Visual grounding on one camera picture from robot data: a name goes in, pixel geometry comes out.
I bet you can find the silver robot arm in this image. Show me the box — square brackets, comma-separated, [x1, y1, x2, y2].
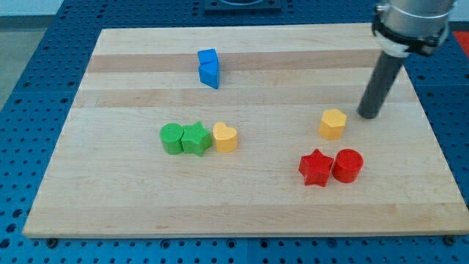
[372, 0, 455, 58]

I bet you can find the green star block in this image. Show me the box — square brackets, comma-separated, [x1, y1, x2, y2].
[181, 122, 213, 157]

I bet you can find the red star block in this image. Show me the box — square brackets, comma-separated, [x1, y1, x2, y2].
[298, 149, 334, 187]

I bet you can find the yellow hexagon block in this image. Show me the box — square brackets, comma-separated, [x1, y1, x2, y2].
[318, 109, 347, 140]

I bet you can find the yellow heart block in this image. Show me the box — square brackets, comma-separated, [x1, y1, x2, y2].
[213, 122, 238, 153]

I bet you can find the wooden board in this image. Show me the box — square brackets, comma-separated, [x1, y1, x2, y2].
[23, 23, 468, 238]

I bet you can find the green cylinder block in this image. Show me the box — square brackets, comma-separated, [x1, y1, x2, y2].
[159, 123, 184, 155]

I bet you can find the blue triangle block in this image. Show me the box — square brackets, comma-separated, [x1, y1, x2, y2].
[199, 61, 219, 89]

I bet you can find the blue cube block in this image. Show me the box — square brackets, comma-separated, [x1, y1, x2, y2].
[197, 48, 218, 65]

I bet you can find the red cylinder block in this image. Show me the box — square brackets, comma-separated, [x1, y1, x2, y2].
[332, 149, 363, 183]

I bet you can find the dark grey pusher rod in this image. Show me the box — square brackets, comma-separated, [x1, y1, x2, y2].
[358, 51, 405, 119]

